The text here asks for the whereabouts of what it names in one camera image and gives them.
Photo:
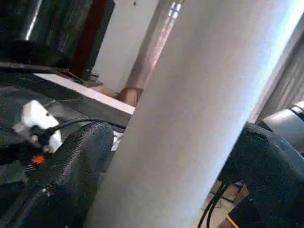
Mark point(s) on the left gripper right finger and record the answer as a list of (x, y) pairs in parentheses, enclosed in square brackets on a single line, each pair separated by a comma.
[(280, 180)]

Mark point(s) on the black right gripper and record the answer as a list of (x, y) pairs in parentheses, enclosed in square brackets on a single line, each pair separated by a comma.
[(19, 154)]

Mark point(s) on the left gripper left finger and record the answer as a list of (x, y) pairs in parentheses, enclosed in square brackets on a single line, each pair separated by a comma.
[(66, 180)]

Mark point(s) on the white plastic table leg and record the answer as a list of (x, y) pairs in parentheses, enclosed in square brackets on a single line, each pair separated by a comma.
[(199, 114)]

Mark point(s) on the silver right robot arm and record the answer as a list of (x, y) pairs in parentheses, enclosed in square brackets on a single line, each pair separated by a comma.
[(285, 126)]

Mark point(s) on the black plastic mat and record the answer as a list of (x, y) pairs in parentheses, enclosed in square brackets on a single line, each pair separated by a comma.
[(14, 104)]

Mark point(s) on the white board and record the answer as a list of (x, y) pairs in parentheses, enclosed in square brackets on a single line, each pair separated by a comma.
[(85, 92)]

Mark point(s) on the dark red wooden panel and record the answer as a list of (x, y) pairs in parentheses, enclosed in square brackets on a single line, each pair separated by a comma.
[(92, 33)]

